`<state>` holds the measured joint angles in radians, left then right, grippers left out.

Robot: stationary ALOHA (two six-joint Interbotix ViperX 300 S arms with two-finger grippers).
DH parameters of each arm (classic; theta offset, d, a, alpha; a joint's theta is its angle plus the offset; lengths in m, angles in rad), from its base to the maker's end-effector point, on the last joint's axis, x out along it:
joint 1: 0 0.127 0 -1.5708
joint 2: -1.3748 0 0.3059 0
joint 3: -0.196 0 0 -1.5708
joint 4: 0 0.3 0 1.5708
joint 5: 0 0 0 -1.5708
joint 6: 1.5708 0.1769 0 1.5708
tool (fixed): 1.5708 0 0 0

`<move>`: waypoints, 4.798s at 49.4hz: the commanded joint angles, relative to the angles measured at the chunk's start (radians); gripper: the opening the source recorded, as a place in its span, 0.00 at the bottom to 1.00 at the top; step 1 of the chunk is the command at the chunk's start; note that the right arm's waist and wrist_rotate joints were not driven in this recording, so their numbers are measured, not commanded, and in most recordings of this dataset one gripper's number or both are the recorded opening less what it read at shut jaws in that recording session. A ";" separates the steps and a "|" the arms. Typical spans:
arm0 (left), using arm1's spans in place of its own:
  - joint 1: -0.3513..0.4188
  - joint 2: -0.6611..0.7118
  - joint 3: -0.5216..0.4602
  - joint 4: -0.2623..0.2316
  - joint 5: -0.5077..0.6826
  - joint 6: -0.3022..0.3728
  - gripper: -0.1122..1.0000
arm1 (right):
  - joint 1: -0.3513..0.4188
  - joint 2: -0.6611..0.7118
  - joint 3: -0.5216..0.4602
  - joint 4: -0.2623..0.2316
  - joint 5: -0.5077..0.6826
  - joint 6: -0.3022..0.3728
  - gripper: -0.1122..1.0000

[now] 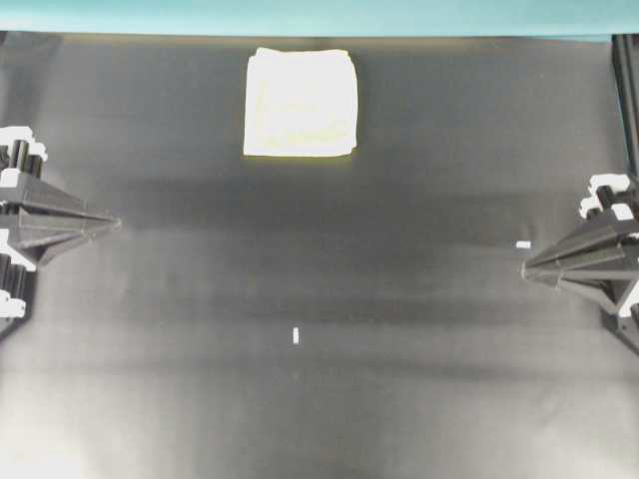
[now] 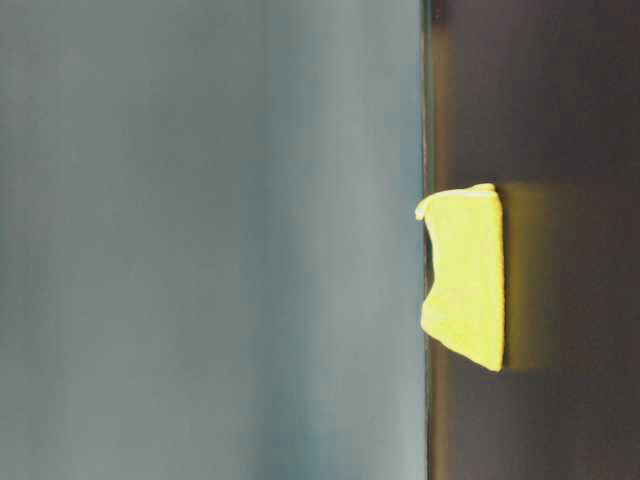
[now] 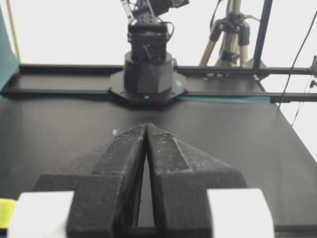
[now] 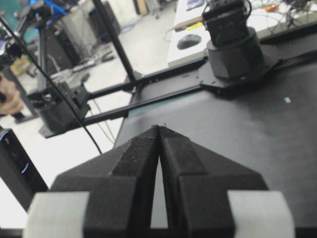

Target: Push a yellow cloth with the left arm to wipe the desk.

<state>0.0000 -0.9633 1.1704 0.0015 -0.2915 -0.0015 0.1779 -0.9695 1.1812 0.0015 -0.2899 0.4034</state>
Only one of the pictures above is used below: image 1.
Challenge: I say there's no black aluminium frame post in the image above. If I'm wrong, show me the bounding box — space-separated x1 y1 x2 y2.
612 34 638 177

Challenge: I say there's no yellow folded cloth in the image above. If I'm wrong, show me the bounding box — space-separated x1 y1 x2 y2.
243 47 358 158

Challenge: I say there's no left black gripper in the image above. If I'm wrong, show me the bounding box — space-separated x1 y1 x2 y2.
1 126 121 319

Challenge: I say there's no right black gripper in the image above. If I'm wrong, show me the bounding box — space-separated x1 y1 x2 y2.
521 174 638 353

